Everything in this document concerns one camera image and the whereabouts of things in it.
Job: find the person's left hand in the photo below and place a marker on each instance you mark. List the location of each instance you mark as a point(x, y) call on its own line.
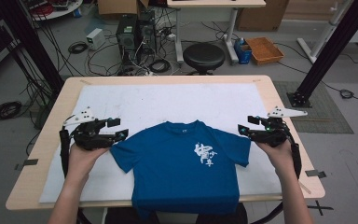
point(82, 161)

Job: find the large black computer tower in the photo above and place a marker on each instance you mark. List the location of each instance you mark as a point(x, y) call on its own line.
point(126, 39)

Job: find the white desk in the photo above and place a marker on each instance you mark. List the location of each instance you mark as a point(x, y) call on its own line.
point(214, 3)

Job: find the blue box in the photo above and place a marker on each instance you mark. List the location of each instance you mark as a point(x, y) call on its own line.
point(242, 53)

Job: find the white metal stand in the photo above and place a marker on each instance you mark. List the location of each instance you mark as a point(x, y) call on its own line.
point(326, 31)

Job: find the large cardboard box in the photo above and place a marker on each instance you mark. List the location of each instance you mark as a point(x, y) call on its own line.
point(261, 15)

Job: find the white electronics box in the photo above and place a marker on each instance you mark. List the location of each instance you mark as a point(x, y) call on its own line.
point(95, 38)

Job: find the grey floor mat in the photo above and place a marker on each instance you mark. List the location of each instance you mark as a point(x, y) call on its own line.
point(320, 105)

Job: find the black round stool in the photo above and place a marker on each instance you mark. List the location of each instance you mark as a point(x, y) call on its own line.
point(203, 56)

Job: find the white table mat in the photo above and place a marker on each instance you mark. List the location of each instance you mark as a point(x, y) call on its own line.
point(167, 99)

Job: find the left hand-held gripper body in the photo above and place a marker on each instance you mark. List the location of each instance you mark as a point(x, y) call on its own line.
point(88, 137)

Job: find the black metal frame post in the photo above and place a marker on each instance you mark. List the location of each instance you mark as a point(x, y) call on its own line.
point(332, 46)
point(28, 40)

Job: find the round white table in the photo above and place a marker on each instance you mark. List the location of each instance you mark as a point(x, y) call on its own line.
point(62, 11)

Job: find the light wooden table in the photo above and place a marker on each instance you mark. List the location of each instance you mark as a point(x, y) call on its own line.
point(34, 183)

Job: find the person's dark pants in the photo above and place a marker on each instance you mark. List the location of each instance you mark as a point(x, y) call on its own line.
point(118, 216)

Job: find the person's right hand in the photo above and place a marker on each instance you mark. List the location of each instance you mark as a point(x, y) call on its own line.
point(278, 155)

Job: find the grey tape strip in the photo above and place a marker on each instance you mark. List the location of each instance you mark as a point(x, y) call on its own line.
point(315, 173)
point(28, 163)

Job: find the small cardboard box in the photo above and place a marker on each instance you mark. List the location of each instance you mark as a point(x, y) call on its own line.
point(118, 6)

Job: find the black tape cross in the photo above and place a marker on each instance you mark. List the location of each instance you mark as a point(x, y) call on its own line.
point(319, 207)

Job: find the orange tray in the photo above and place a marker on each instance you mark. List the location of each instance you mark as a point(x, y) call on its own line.
point(264, 49)

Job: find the small black computer tower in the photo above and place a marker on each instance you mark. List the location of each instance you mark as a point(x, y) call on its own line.
point(147, 31)

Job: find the blue t-shirt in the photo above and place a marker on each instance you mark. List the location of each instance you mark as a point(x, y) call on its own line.
point(180, 168)

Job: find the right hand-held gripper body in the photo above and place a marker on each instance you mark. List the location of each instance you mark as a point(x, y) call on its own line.
point(273, 132)

